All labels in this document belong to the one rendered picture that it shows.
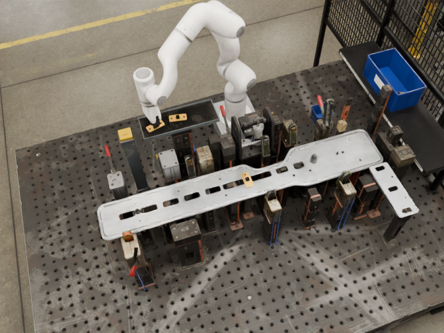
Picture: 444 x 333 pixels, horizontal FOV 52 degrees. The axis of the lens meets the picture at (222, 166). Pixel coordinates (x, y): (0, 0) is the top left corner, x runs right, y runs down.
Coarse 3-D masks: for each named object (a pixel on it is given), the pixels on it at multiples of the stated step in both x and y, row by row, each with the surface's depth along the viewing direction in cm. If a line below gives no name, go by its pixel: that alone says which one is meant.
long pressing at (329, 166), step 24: (312, 144) 225; (336, 144) 225; (360, 144) 225; (240, 168) 219; (264, 168) 218; (288, 168) 218; (312, 168) 218; (336, 168) 217; (360, 168) 217; (144, 192) 212; (168, 192) 212; (192, 192) 212; (216, 192) 212; (240, 192) 211; (264, 192) 211; (144, 216) 206; (168, 216) 205
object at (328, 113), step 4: (328, 100) 213; (332, 100) 213; (328, 104) 215; (332, 104) 211; (324, 108) 217; (328, 108) 217; (332, 108) 212; (324, 112) 218; (328, 112) 219; (332, 112) 218; (324, 116) 220; (328, 116) 221; (324, 120) 221; (328, 120) 223; (324, 124) 222; (324, 128) 224
